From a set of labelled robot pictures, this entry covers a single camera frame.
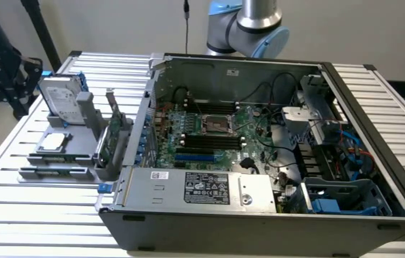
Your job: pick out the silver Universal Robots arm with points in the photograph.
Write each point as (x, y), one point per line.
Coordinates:
(256, 18)

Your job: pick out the green RAM stick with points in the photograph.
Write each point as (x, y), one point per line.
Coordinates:
(60, 160)
(53, 171)

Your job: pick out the black RAM slot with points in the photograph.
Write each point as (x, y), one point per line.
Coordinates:
(214, 102)
(214, 105)
(212, 140)
(212, 144)
(212, 147)
(214, 108)
(214, 111)
(212, 136)

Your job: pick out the blue expansion slot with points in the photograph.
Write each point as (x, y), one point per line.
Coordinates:
(194, 156)

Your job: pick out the black expansion slot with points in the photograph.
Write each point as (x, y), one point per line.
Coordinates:
(193, 164)

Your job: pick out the silver hard disk drive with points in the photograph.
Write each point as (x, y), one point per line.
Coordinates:
(60, 102)

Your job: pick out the black tripod pole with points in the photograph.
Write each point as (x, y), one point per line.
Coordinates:
(40, 32)

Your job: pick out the silver CPU chip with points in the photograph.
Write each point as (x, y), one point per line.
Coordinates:
(55, 142)

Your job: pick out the grey printed parts rack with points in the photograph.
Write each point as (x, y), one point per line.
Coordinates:
(80, 139)

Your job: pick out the green graphics card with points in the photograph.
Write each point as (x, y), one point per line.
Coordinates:
(111, 134)

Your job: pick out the blue case latch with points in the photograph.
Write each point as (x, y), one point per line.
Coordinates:
(104, 187)

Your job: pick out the green motherboard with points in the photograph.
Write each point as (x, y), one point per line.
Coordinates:
(188, 126)

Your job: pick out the CPU socket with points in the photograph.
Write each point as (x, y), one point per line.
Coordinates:
(217, 124)

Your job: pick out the grey power supply unit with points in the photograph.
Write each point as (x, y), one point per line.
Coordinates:
(194, 189)

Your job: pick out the grey metal drive cage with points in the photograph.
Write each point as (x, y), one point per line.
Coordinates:
(316, 96)

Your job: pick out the open black PC case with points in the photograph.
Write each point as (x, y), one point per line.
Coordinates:
(245, 228)

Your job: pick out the grey and blue disk bay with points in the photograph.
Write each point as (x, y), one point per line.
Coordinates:
(341, 196)

